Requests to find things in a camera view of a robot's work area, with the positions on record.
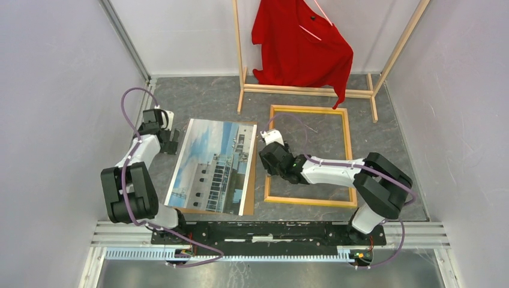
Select yellow wooden picture frame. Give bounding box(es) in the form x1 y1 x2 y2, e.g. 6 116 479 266
264 104 363 208

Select building and sky photo print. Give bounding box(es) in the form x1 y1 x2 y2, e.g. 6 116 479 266
164 118 258 217

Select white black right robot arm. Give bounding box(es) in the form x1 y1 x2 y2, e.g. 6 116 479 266
259 142 417 245

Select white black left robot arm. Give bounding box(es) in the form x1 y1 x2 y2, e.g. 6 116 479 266
100 107 188 245

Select brown cardboard backing board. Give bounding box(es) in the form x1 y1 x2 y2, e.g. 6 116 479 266
175 121 258 216

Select red t-shirt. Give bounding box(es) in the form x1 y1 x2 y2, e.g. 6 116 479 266
251 0 354 109

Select wooden clothes rack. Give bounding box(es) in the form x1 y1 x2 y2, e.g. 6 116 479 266
232 0 430 123

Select pink clothes hanger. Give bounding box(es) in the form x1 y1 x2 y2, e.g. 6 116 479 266
297 1 334 41

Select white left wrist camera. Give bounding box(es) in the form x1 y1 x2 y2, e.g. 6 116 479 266
162 110 175 131

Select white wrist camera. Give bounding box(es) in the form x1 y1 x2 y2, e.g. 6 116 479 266
261 129 285 146
162 110 175 131

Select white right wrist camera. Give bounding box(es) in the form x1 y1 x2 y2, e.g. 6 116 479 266
261 129 285 146

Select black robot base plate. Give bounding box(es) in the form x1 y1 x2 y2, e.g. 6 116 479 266
151 221 387 257

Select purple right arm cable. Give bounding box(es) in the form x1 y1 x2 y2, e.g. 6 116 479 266
260 113 418 269

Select aluminium rail frame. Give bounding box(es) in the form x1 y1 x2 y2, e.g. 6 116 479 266
78 0 464 288

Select grey slotted cable duct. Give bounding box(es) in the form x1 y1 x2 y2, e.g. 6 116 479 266
104 247 354 263

